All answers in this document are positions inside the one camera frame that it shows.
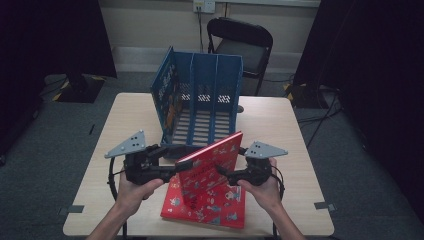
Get black curtain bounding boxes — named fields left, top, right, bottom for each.
left=292, top=0, right=424, bottom=216
left=0, top=0, right=118, bottom=158

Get black wall socket cable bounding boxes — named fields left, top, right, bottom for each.
left=196, top=6, right=205, bottom=53

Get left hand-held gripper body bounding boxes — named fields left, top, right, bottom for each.
left=103, top=129, right=161, bottom=186

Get right hand-held gripper cable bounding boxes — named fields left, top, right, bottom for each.
left=270, top=165, right=287, bottom=240

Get black floor cables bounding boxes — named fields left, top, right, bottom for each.
left=295, top=89, right=345, bottom=150

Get white wall socket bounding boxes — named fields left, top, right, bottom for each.
left=192, top=0, right=217, bottom=15

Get black folding chair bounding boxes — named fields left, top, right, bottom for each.
left=206, top=16, right=275, bottom=97

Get red picture book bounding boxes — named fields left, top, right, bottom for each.
left=159, top=172, right=247, bottom=230
left=174, top=130, right=245, bottom=210

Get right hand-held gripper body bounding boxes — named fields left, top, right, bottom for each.
left=237, top=140, right=290, bottom=187

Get grey tape strip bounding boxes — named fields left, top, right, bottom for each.
left=313, top=201, right=336, bottom=212
left=58, top=204, right=85, bottom=216

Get person's right hand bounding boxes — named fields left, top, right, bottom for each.
left=236, top=157, right=285, bottom=212

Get hand-held gripper cable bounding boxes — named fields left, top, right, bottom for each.
left=270, top=165, right=287, bottom=240
left=106, top=155, right=130, bottom=240

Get person's left hand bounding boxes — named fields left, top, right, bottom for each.
left=114, top=170, right=166, bottom=218

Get black stand base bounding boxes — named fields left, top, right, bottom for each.
left=282, top=81, right=338, bottom=110
left=51, top=73, right=107, bottom=104

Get blue monster picture book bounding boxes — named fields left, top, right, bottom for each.
left=149, top=46, right=183, bottom=137

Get left hand-held gripper cable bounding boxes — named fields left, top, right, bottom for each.
left=106, top=155, right=130, bottom=240

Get blue plastic file rack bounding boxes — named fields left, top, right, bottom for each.
left=150, top=46, right=244, bottom=160

